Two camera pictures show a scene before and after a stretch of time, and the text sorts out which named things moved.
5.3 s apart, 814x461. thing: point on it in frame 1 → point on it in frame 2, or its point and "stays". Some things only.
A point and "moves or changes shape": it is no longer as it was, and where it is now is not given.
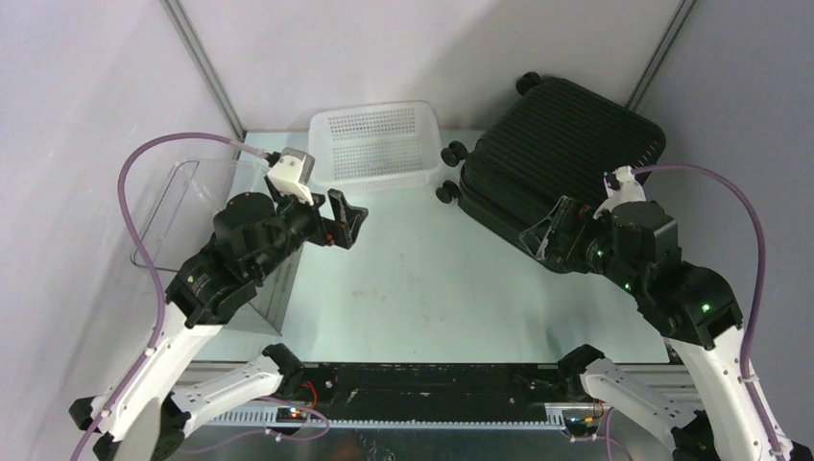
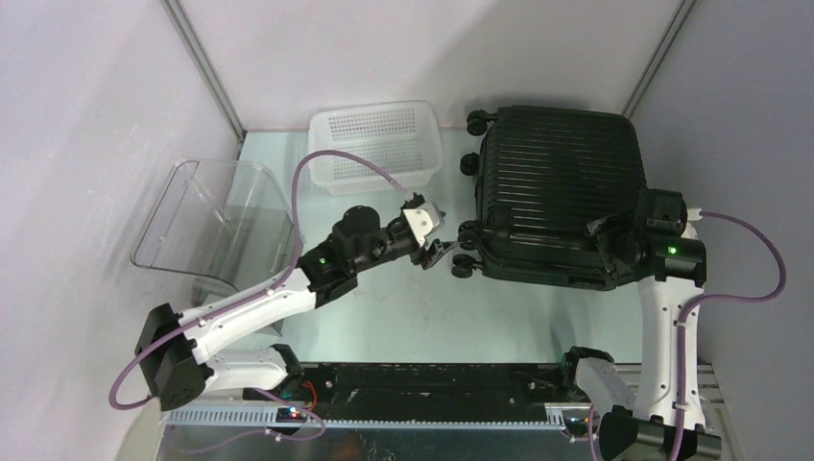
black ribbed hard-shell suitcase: [552, 138] moves or changes shape
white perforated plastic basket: [374, 147] stays
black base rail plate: [434, 386] stays
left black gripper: [348, 218] → [419, 255]
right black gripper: [538, 236] → [617, 269]
